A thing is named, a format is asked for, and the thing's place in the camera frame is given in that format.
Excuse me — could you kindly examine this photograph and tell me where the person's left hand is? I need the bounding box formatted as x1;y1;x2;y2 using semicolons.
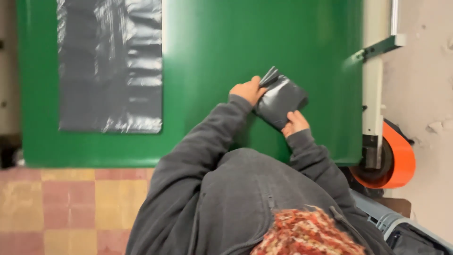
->
229;75;267;107

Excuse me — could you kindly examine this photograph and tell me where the person's right hand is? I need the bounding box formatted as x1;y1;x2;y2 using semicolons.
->
281;110;311;139

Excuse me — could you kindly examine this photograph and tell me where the gray plastic bag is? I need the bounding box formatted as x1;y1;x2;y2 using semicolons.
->
57;0;163;134
253;66;309;131

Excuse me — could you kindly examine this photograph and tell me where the person's gray hoodie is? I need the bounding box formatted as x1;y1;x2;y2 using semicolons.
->
125;94;395;255

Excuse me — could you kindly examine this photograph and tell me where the flat gray plastic bag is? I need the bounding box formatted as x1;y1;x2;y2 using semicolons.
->
57;0;163;134

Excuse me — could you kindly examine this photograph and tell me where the orange tape roll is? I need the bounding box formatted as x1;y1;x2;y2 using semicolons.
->
348;120;416;190

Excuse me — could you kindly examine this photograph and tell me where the gray plastic crate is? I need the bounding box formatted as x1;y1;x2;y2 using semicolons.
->
350;189;453;255

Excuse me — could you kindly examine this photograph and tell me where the black bag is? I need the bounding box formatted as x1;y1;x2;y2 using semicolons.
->
386;223;450;255

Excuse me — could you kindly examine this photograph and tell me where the white metal dispenser frame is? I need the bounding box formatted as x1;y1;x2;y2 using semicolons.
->
354;0;407;170

